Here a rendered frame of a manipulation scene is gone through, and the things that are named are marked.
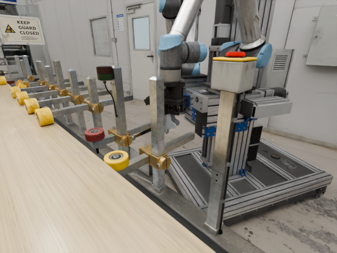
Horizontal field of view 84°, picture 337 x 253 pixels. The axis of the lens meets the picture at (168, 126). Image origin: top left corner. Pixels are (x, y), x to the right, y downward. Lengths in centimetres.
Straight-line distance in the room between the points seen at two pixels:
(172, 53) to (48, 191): 53
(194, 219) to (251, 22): 82
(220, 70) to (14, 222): 54
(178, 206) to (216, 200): 20
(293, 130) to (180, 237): 299
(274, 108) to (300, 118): 203
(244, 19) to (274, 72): 64
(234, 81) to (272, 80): 113
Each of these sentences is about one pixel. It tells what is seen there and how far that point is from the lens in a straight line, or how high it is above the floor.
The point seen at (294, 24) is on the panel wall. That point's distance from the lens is 315.
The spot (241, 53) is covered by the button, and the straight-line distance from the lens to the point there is 44.
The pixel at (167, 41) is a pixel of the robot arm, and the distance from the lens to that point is 66.
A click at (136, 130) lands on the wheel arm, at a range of 98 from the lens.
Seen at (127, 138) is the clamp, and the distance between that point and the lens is 88.
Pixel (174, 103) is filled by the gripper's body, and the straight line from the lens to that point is 68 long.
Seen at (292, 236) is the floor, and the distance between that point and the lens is 178.
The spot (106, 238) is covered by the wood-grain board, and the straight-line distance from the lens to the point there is 44.
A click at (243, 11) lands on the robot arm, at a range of 96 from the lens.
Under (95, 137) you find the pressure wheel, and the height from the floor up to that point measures 89.
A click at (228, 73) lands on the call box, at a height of 119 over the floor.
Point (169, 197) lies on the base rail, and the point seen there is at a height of 70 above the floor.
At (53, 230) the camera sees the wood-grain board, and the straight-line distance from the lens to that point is 49.
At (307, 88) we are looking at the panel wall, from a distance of 314.
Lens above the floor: 124
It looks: 23 degrees down
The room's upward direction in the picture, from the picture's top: straight up
